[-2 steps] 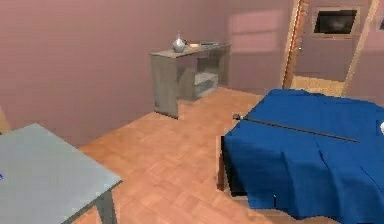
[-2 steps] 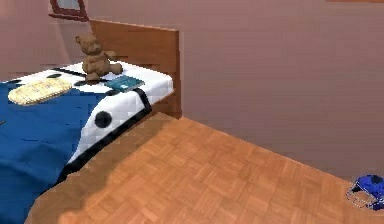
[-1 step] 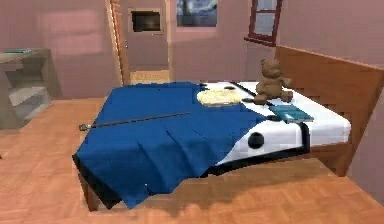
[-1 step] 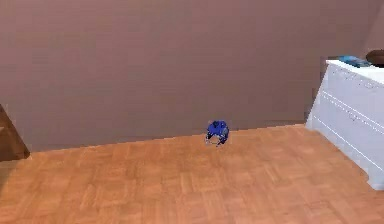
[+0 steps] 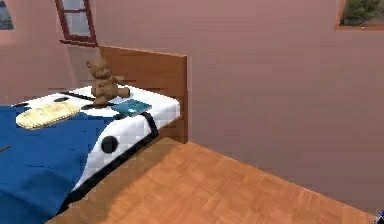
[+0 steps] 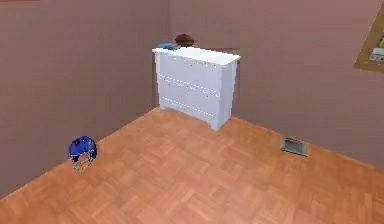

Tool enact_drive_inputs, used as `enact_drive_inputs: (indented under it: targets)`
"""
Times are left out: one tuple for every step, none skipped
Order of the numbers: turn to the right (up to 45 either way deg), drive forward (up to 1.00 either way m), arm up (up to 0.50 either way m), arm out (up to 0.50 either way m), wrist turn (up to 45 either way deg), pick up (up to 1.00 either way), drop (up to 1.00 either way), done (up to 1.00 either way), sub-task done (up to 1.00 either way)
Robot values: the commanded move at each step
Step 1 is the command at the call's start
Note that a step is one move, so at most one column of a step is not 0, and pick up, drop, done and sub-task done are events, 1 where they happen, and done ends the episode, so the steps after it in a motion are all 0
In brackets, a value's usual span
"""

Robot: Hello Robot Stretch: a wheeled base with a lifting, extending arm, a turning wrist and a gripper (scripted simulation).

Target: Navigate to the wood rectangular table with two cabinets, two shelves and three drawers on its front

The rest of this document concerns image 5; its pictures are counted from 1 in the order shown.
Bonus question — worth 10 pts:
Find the orange framed window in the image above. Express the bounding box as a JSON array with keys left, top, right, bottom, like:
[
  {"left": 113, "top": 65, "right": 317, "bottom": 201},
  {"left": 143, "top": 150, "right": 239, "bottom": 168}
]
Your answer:
[{"left": 335, "top": 0, "right": 384, "bottom": 32}]

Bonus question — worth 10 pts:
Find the teal book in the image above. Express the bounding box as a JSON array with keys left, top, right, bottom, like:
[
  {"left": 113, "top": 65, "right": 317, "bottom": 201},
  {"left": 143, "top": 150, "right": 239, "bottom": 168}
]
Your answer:
[{"left": 111, "top": 98, "right": 153, "bottom": 118}]

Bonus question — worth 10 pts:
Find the pink framed window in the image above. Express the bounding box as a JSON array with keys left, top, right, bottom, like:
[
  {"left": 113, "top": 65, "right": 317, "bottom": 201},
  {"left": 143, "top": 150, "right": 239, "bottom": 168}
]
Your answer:
[{"left": 0, "top": 0, "right": 16, "bottom": 32}]

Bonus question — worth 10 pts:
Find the red framed window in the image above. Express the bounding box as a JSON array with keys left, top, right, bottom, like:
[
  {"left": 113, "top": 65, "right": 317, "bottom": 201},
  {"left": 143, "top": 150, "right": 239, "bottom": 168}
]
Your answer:
[{"left": 54, "top": 0, "right": 99, "bottom": 48}]

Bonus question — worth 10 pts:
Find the brown teddy bear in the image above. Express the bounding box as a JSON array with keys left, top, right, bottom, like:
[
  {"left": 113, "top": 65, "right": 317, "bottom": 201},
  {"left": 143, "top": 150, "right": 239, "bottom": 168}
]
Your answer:
[{"left": 86, "top": 57, "right": 131, "bottom": 107}]

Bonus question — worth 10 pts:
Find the cream yellow pillow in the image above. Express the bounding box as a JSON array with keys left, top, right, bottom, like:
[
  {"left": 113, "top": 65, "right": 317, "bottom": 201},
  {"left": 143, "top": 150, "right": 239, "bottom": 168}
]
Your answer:
[{"left": 15, "top": 101, "right": 82, "bottom": 130}]

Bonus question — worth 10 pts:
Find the wooden bed with blue cover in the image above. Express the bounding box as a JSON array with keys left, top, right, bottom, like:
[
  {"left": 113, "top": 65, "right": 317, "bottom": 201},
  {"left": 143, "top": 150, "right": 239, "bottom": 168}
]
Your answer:
[{"left": 0, "top": 44, "right": 189, "bottom": 224}]

